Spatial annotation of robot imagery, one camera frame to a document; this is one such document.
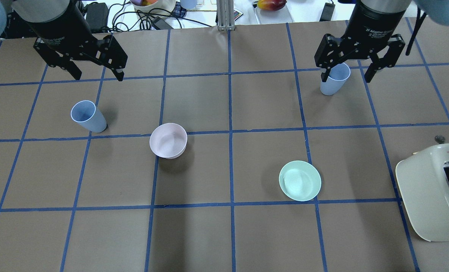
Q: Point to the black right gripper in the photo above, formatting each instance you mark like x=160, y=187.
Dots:
x=373, y=24

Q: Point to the cream white toaster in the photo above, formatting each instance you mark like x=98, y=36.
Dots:
x=423, y=181

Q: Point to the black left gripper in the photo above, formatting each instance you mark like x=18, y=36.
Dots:
x=59, y=28

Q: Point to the red yellow mango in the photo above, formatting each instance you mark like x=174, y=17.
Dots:
x=271, y=5

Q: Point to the aluminium frame post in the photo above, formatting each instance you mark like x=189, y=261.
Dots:
x=225, y=15

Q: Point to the light blue plastic cup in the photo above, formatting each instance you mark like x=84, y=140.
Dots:
x=336, y=79

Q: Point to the mint green plastic bowl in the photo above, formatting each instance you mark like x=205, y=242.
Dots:
x=300, y=181

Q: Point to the black power adapter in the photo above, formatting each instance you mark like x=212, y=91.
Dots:
x=96, y=15

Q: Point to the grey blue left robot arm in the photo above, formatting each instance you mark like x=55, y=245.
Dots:
x=64, y=36

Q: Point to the pink plastic bowl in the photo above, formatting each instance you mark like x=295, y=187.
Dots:
x=168, y=141

